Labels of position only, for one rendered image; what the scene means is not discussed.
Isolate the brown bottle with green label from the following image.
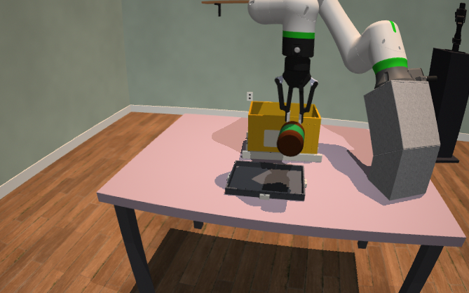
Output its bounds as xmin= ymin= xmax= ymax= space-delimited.
xmin=277 ymin=121 xmax=305 ymax=156

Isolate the yellow open crate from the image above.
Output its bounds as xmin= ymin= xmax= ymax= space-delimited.
xmin=247 ymin=101 xmax=321 ymax=154

